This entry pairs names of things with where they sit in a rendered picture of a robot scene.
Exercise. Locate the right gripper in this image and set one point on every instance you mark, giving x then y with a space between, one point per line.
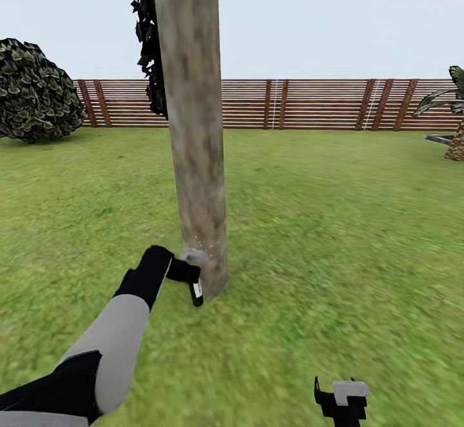
353 412

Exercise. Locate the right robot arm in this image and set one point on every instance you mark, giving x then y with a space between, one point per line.
346 404

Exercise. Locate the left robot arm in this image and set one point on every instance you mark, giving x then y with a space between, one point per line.
92 378

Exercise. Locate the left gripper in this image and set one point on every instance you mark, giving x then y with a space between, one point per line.
188 274

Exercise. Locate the pesticide atomizer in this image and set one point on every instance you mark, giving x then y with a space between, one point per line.
195 290

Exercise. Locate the bush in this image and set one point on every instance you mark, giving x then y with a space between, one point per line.
456 149
38 100

